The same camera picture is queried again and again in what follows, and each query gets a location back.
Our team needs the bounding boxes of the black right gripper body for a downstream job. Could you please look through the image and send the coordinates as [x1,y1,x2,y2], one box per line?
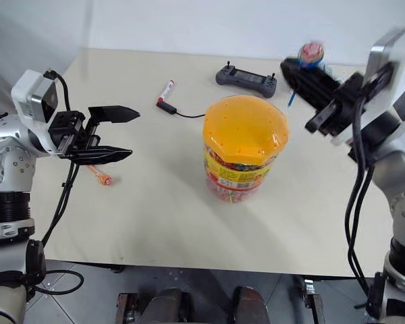
[304,72,366,138]

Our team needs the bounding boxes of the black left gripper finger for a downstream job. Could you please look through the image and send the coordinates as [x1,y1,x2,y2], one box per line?
[83,105,141,138]
[68,146,134,167]

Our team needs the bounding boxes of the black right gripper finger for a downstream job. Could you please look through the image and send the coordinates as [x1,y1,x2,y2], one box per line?
[279,57,344,91]
[284,72,339,111]

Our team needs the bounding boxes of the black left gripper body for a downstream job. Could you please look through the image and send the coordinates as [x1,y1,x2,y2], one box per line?
[48,110,101,159]

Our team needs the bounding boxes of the blue stick pink lollipop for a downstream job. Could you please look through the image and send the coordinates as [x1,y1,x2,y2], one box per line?
[287,42,327,110]

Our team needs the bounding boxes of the orange jar lid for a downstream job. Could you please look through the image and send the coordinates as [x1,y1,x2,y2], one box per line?
[202,95,290,167]

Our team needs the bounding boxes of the clear plastic lollipop jar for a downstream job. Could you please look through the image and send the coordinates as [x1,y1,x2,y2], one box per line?
[203,140,278,205]

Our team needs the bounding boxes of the orange stick pink lollipop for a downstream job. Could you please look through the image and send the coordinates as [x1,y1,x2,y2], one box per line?
[86,164,114,187]

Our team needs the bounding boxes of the red white marker pen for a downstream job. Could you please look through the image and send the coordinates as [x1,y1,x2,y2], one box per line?
[155,79,176,107]

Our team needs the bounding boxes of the grey handheld remote controller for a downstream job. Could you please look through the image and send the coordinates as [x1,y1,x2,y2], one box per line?
[215,60,279,99]

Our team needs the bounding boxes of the dark rounded shape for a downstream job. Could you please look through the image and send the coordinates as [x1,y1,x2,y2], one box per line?
[144,286,190,324]
[234,286,271,324]

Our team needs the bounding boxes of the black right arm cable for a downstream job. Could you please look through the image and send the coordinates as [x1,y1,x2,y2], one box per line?
[344,62,394,311]

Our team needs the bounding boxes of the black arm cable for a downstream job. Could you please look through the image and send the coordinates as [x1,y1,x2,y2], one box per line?
[20,69,86,303]
[344,62,394,311]

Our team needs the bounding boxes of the black cable with adapter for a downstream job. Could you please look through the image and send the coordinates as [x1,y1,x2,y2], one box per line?
[157,101,207,119]

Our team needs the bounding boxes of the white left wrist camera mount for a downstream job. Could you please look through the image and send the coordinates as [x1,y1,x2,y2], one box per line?
[11,69,60,124]

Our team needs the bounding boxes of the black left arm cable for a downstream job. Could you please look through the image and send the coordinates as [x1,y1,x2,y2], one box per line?
[20,69,86,303]

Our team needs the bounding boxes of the metal table bracket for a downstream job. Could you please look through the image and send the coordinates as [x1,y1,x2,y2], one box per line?
[115,292,139,324]
[302,276,327,324]

